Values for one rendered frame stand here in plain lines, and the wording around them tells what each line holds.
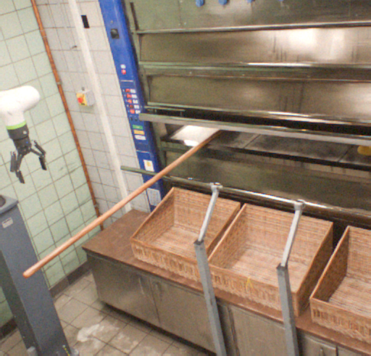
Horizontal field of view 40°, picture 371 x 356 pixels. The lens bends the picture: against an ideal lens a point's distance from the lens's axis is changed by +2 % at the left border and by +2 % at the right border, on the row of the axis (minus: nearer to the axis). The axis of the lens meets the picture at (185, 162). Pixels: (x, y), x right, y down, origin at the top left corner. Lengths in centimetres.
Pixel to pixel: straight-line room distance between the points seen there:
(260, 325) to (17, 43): 237
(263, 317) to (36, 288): 138
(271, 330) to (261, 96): 121
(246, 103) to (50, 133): 166
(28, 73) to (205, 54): 142
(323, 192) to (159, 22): 132
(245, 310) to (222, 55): 136
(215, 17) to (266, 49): 34
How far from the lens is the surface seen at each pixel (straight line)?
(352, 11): 242
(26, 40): 375
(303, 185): 286
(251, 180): 302
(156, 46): 308
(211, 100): 292
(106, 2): 321
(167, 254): 304
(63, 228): 410
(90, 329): 382
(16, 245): 311
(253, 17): 264
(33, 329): 339
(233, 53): 273
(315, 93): 260
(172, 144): 328
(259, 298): 279
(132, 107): 334
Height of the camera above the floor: 243
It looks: 25 degrees down
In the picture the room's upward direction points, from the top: 11 degrees counter-clockwise
